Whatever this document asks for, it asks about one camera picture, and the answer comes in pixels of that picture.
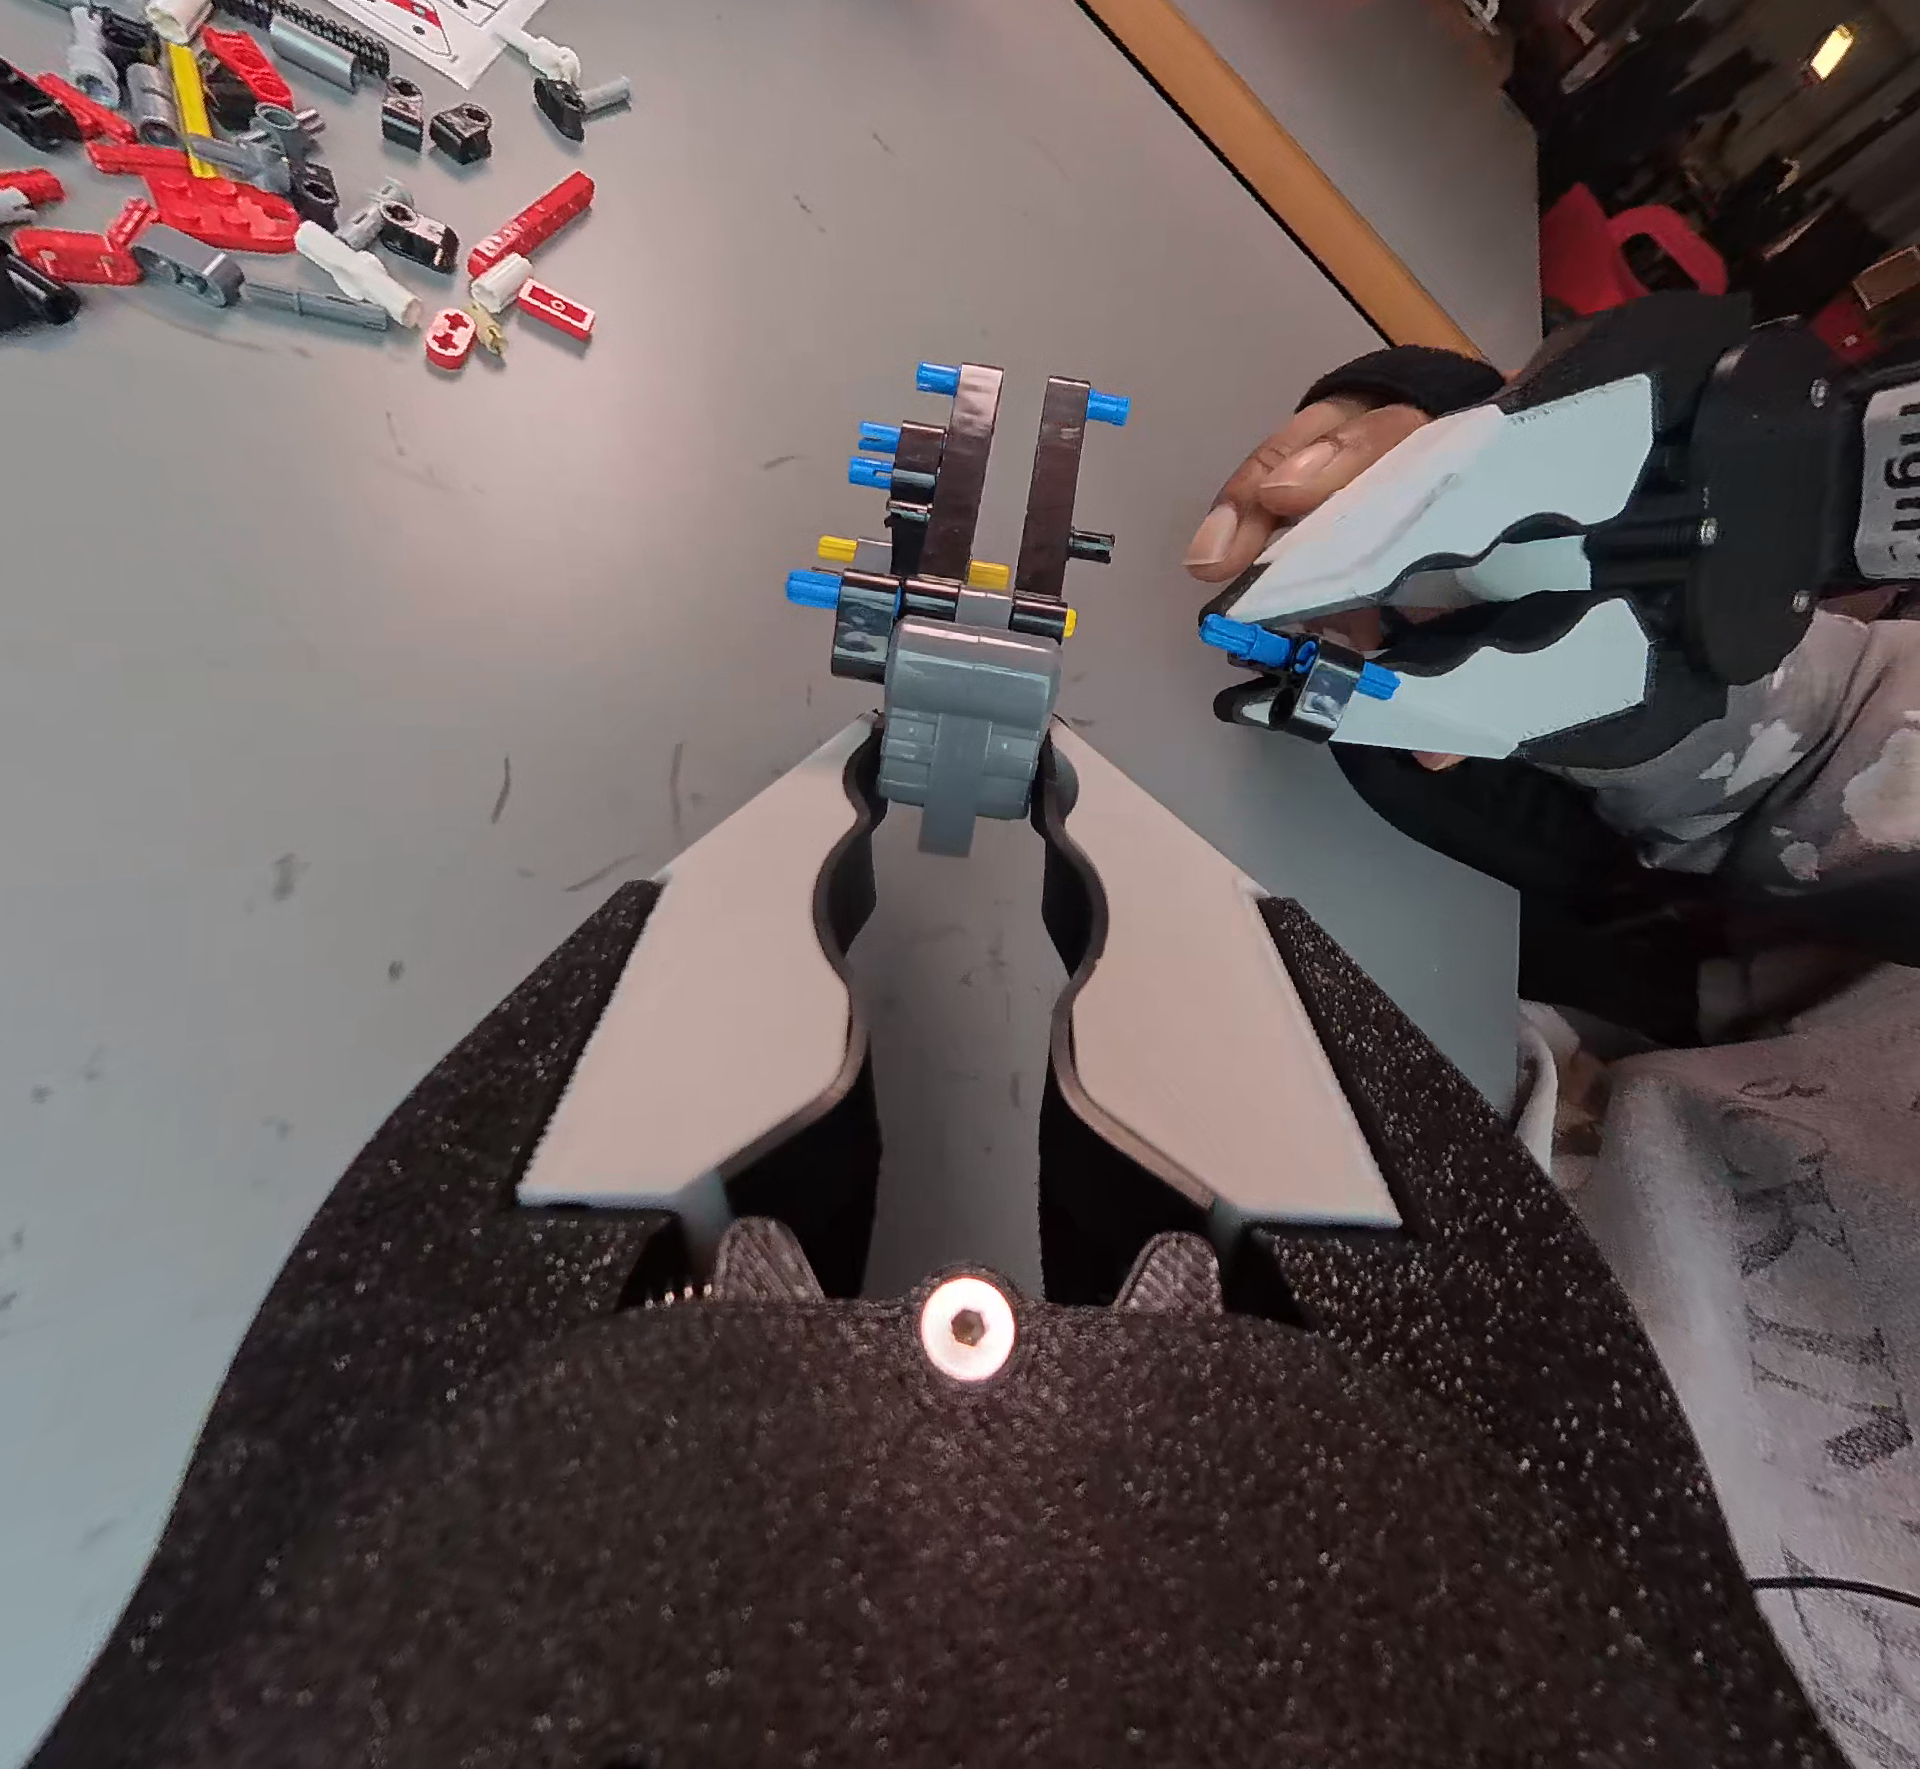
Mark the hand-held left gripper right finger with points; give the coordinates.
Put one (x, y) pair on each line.
(1215, 1036)

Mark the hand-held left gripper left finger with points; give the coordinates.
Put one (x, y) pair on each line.
(704, 1020)

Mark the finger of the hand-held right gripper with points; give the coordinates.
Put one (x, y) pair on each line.
(1531, 698)
(1470, 495)

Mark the small black brick blue pins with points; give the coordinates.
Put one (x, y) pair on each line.
(1320, 689)

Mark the black grey toy brick assembly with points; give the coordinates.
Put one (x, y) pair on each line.
(969, 705)

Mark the person's right forearm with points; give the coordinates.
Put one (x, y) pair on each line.
(1754, 766)

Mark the grey desk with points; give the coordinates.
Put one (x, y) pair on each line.
(674, 599)

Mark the person's right hand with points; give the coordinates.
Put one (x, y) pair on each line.
(1304, 465)

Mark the red chair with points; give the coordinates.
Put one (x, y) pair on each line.
(1621, 255)

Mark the ceiling light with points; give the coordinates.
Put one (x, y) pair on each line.
(1833, 51)

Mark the grey printed garment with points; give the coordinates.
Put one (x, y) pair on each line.
(1770, 1274)

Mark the pile of toy brick pieces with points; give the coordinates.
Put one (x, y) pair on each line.
(210, 178)

